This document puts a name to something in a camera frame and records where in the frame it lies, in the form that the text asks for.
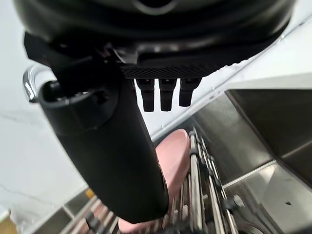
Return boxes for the stainless steel double sink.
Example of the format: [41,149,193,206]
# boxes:
[9,75,312,234]

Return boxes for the pink cup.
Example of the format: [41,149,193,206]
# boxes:
[118,129,192,234]

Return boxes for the steel wire sink rack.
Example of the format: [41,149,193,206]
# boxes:
[70,125,244,234]

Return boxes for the chrome kitchen faucet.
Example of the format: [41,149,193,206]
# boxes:
[22,65,58,104]

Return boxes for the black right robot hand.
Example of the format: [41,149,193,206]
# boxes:
[12,0,297,224]

